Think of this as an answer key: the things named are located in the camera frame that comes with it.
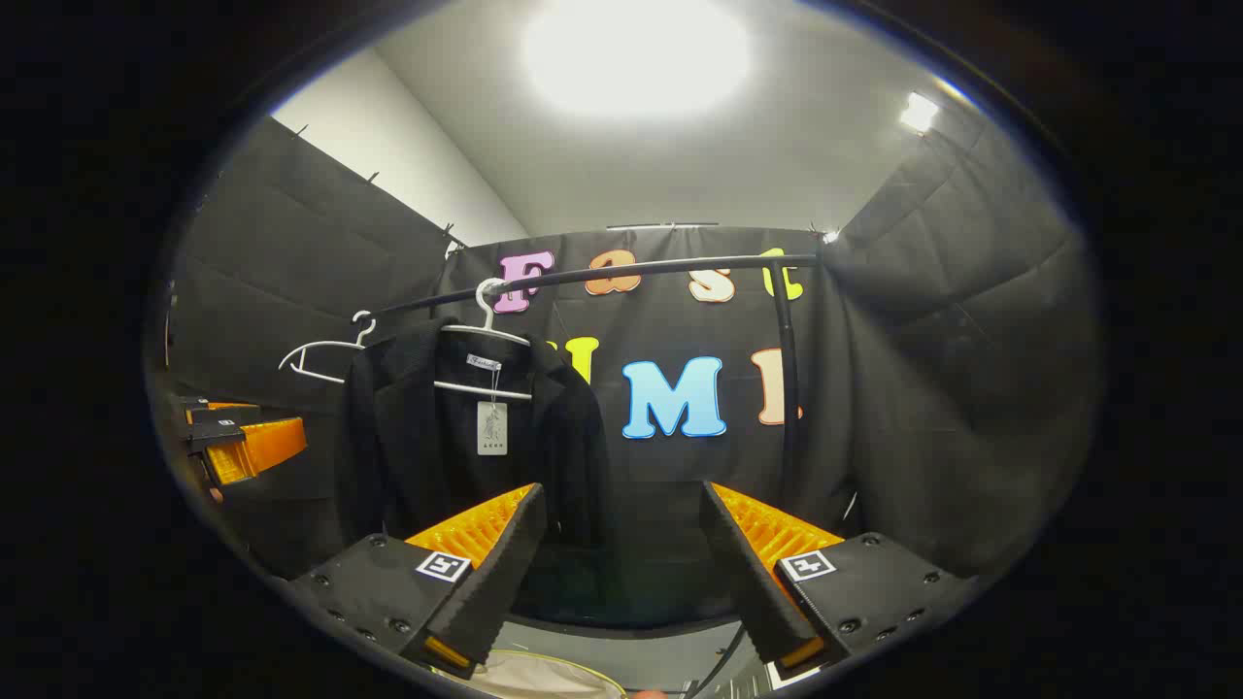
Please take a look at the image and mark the black clothes rack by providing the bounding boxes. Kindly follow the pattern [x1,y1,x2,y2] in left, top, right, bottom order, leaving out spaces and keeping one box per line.
[377,254,824,506]

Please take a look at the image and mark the large ceiling light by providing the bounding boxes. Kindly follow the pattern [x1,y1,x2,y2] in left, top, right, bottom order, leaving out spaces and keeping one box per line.
[522,0,754,119]

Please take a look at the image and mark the beige laundry hamper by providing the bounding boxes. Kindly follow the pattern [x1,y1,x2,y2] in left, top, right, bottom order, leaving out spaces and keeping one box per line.
[464,649,630,699]

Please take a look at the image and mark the black backdrop cloth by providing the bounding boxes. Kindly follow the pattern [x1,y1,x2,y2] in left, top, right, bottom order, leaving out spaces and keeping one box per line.
[160,116,1103,632]

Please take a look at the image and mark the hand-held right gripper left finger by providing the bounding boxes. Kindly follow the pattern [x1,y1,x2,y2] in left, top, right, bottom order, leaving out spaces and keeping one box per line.
[289,483,550,681]

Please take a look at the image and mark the white clothes hanger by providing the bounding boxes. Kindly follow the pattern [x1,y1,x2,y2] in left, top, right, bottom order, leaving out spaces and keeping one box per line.
[279,311,378,385]
[432,279,534,402]

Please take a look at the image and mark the small ceiling light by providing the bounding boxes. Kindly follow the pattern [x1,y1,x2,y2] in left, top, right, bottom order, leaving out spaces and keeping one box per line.
[898,92,941,135]

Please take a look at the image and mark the black knit jacket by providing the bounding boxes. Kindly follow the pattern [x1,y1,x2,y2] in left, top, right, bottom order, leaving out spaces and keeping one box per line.
[335,318,611,574]

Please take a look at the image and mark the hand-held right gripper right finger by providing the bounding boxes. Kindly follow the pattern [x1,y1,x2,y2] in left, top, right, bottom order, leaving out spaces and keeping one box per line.
[699,480,980,681]

